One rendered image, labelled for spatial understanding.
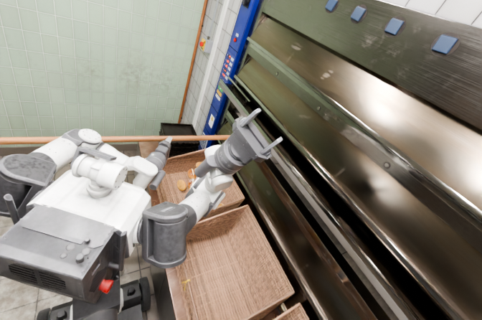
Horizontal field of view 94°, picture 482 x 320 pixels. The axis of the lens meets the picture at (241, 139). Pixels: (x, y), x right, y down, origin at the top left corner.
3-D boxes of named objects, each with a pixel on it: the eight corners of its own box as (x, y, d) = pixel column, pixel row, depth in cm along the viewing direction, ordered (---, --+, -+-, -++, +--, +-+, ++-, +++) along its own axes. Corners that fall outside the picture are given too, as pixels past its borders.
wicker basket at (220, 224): (235, 226, 166) (248, 202, 151) (275, 313, 129) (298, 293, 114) (168, 242, 140) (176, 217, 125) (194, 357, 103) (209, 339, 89)
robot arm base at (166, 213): (193, 248, 72) (179, 272, 61) (154, 245, 73) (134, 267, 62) (194, 202, 71) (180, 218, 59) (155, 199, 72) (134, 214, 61)
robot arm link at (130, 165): (152, 178, 103) (125, 163, 100) (161, 167, 99) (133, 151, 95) (145, 189, 98) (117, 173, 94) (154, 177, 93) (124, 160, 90)
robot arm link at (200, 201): (213, 212, 96) (191, 239, 74) (189, 194, 98) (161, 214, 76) (228, 191, 94) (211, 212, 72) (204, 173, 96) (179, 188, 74)
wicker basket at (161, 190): (207, 168, 204) (216, 145, 189) (234, 222, 168) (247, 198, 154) (151, 174, 177) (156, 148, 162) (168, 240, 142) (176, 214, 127)
